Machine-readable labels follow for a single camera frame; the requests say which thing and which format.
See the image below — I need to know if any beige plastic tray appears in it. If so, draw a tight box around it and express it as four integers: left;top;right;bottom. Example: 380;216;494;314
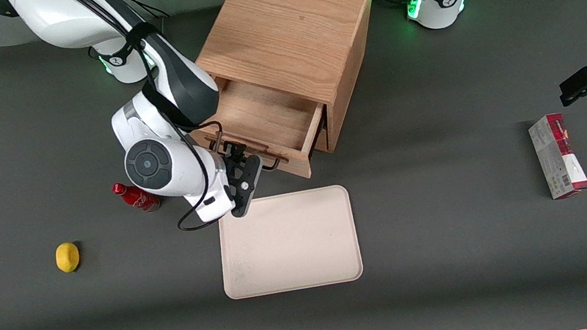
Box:
211;183;365;302

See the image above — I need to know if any red cola bottle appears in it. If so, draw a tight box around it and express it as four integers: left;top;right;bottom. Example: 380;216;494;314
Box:
111;177;162;218

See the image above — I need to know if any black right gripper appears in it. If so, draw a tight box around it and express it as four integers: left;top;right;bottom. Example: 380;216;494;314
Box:
221;139;270;219

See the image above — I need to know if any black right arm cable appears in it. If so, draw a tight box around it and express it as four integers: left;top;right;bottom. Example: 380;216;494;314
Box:
62;0;239;245

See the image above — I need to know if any wooden drawer cabinet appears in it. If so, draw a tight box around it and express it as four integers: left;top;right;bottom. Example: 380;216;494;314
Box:
186;0;398;171

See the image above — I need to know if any yellow lemon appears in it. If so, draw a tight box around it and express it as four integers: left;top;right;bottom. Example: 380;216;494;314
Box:
54;240;82;275

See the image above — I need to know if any red plaid carton box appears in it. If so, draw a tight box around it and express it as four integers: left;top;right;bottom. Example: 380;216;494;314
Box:
526;109;587;203

